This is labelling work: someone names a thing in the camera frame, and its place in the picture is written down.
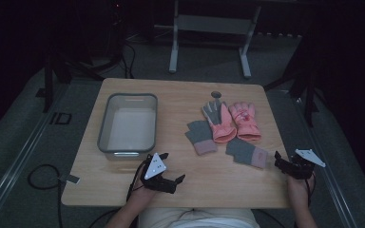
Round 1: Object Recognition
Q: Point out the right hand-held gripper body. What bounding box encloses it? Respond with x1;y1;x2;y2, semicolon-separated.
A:
281;148;327;181

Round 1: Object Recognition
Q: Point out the right hand-held gripper cable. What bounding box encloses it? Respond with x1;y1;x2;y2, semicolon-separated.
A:
303;172;317;207

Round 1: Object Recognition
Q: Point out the black tripod stand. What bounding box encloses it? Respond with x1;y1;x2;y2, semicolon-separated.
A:
35;47;125;114
263;31;321;128

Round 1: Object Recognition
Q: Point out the pink glove printed back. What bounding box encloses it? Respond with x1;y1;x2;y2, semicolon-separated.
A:
228;101;262;143

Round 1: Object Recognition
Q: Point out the white metal desk frame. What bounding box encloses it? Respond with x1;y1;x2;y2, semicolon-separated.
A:
168;0;262;79

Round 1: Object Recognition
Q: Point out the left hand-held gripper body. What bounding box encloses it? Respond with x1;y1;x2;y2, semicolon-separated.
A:
139;152;179;195

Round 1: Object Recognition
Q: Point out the hand-held gripper cable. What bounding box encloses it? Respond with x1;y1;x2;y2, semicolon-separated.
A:
88;160;148;228
303;172;317;207

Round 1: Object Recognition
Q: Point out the grey plastic bin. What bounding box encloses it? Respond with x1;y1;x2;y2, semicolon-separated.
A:
97;92;159;162

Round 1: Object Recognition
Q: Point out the person's right hand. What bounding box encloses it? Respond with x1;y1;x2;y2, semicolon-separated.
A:
286;172;317;207

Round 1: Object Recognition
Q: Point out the black floor cable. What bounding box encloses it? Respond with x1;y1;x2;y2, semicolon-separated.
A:
27;163;65;228

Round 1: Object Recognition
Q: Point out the person's white clothing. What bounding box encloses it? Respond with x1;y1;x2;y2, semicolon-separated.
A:
138;207;261;228

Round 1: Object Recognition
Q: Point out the left hand-held gripper cable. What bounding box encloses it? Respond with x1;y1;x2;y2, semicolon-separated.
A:
88;160;148;228

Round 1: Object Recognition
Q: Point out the person's left hand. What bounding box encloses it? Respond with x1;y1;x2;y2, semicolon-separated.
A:
127;180;158;207

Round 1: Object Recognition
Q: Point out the pink glove grey palm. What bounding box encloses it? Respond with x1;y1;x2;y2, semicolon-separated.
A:
202;100;238;144

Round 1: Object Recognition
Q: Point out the metal floor rail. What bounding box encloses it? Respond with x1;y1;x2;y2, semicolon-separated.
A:
0;83;70;226
283;89;359;228

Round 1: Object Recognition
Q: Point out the grey fingerless glove pink cuff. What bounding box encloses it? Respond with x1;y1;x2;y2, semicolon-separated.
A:
184;119;219;157
224;138;269;170

